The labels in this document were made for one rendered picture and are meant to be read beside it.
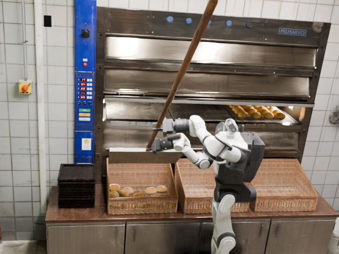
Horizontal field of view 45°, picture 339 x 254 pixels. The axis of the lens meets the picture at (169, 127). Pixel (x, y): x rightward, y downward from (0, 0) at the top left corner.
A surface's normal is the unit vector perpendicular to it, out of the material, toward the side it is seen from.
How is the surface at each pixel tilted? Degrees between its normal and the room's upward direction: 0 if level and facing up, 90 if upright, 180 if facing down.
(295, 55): 70
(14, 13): 90
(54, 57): 90
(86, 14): 90
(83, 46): 90
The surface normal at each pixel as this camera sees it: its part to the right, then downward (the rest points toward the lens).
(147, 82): 0.18, 0.04
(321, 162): 0.16, 0.36
